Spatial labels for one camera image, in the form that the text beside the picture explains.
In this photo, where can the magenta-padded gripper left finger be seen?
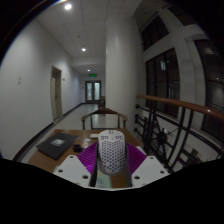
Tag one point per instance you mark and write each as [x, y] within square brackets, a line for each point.
[71, 168]

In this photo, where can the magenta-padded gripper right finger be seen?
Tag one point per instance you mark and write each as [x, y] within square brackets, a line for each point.
[151, 168]

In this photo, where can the white perforated computer mouse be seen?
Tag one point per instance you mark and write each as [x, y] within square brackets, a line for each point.
[111, 151]

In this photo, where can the small black box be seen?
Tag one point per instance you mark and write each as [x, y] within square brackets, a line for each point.
[77, 148]

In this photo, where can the dark closed laptop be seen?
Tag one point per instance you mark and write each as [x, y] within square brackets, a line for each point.
[56, 145]

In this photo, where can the black railing with wooden handrail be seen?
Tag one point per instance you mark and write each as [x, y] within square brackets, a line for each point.
[166, 133]

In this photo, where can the white card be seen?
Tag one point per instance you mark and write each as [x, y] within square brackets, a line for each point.
[94, 136]

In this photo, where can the brown wooden armchair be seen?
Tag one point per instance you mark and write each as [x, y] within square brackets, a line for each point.
[104, 111]

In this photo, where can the pale side door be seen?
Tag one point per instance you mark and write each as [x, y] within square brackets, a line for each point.
[56, 95]

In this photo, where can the glass double door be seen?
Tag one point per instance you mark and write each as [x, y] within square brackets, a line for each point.
[93, 91]

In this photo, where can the dark framed window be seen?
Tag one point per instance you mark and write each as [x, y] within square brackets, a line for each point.
[163, 83]

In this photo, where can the green exit sign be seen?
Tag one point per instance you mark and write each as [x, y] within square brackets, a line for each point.
[92, 75]

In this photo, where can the ceiling lights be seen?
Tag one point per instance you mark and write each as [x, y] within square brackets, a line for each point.
[68, 6]

